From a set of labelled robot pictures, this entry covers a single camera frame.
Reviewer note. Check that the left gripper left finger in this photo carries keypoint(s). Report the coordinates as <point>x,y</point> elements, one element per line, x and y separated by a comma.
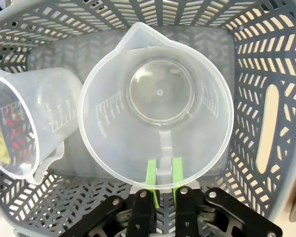
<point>138,214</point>

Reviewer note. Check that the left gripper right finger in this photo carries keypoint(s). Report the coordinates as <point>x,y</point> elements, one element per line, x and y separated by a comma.
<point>190,212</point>

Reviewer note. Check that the large translucent measuring cup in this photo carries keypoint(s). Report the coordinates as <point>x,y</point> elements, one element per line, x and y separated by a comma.
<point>128,153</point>

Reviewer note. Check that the small translucent measuring cup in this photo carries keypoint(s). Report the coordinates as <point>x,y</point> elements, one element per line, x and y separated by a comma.
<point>51,98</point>

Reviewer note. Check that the grey slotted plastic basket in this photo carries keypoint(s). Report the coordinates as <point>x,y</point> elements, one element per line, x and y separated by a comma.
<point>256,61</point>

